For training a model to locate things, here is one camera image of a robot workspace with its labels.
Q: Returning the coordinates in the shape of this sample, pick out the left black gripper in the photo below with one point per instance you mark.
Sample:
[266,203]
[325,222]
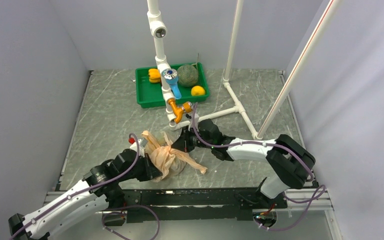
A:
[150,170]

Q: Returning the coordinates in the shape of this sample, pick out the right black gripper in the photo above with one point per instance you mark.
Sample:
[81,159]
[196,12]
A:
[183,143]

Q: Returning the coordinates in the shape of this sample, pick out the translucent orange plastic bag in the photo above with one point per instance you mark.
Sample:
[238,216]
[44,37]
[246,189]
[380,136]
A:
[168,160]

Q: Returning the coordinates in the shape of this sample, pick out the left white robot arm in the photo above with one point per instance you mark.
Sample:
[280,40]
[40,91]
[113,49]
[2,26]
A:
[98,190]

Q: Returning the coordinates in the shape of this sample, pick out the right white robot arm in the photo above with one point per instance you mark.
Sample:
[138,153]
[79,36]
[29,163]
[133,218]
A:
[291,162]

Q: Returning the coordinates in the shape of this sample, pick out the yellow fake lemon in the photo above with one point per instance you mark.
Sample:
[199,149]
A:
[197,91]

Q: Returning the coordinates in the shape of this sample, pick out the green fake melon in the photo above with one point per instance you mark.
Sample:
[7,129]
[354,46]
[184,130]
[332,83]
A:
[188,76]

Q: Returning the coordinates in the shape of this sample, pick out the yellow fake bell pepper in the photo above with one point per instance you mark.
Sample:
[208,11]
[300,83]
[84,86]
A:
[154,75]

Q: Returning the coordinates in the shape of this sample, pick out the white pole with red stripe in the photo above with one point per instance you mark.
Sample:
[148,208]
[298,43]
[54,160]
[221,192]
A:
[316,33]

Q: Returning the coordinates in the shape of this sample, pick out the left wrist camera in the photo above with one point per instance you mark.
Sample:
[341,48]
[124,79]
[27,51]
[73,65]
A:
[141,142]

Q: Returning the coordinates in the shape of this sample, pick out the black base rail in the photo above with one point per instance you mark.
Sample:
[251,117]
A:
[240,203]

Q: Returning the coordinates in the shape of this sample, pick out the blue tap handle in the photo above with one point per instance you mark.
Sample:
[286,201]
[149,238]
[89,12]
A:
[171,77]

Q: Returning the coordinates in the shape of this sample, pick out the white PVC pipe frame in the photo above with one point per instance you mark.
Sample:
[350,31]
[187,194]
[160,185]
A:
[158,31]

